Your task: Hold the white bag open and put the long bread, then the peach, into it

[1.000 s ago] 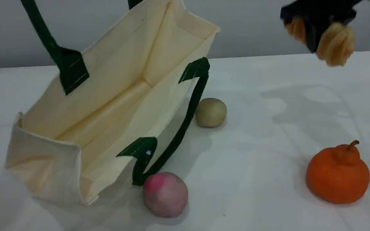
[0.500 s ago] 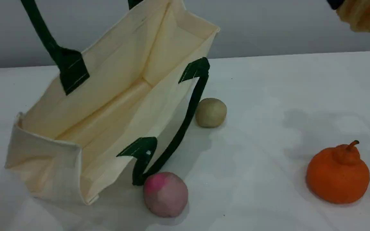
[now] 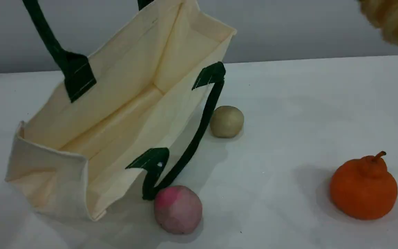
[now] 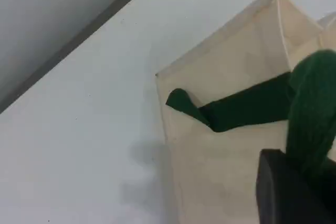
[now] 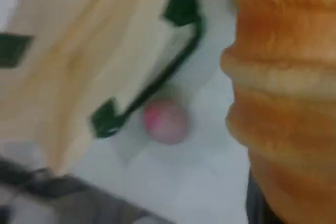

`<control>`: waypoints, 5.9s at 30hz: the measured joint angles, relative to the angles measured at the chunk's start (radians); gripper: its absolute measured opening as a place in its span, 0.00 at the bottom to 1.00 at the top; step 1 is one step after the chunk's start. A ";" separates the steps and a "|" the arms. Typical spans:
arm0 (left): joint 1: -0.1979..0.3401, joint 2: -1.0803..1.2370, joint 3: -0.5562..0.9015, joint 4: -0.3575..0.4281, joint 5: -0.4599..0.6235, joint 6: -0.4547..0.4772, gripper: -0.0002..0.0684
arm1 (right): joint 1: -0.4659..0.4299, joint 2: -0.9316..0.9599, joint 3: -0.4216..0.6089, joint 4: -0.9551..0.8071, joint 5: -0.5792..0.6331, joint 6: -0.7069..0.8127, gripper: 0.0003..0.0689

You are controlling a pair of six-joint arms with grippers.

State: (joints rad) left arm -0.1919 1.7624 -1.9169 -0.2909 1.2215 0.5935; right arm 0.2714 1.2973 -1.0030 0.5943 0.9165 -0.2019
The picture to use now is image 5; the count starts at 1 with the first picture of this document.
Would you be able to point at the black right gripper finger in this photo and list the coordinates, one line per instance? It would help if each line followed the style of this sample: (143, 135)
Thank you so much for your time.
(256, 205)

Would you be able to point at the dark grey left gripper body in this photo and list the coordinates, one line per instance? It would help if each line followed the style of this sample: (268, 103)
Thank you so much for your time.
(52, 197)

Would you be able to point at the long ridged bread loaf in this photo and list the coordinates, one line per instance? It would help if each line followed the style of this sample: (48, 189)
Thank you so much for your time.
(283, 90)

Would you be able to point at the pink peach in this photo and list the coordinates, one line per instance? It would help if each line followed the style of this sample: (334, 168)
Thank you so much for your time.
(166, 121)

